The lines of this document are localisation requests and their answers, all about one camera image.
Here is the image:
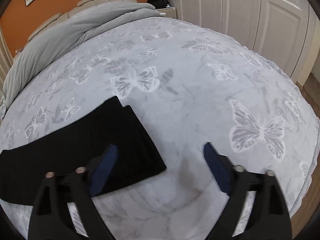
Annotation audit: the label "black pants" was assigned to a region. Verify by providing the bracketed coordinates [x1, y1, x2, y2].
[1, 96, 167, 206]

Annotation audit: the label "grey butterfly bed sheet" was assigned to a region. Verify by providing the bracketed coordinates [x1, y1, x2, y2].
[1, 17, 319, 239]

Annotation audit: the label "grey duvet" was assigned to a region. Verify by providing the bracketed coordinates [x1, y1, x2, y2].
[2, 2, 161, 108]

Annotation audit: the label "white wardrobe doors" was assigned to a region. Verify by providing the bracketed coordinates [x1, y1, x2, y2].
[169, 0, 316, 82]

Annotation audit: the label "white bedside table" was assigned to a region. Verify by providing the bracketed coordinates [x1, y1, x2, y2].
[156, 7, 177, 19]

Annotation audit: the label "beige padded headboard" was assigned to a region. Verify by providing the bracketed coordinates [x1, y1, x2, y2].
[27, 0, 138, 42]

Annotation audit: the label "black bag on nightstand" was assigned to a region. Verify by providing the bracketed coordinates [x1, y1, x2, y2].
[147, 0, 170, 9]

